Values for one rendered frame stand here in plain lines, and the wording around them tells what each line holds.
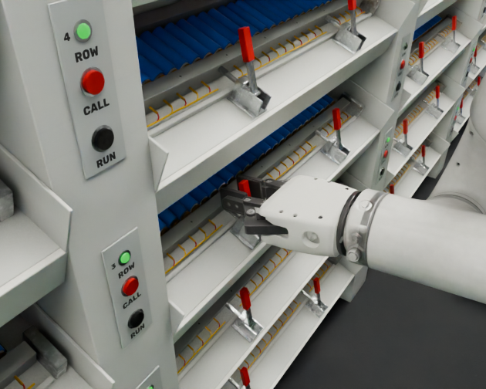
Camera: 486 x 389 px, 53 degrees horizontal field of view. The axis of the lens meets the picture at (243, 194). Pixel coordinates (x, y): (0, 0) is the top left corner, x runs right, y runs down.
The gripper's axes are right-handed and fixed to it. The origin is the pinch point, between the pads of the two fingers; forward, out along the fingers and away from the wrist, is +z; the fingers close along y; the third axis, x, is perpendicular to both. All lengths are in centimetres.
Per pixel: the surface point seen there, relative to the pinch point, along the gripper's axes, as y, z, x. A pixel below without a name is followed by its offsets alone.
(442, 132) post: 113, 3, -38
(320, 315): 26, 3, -45
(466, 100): 159, 7, -44
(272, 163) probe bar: 12.4, 3.4, -2.0
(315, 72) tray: 14.8, -3.2, 11.9
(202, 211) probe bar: -3.7, 4.1, -1.6
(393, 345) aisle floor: 36, -9, -57
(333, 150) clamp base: 25.6, -0.3, -5.2
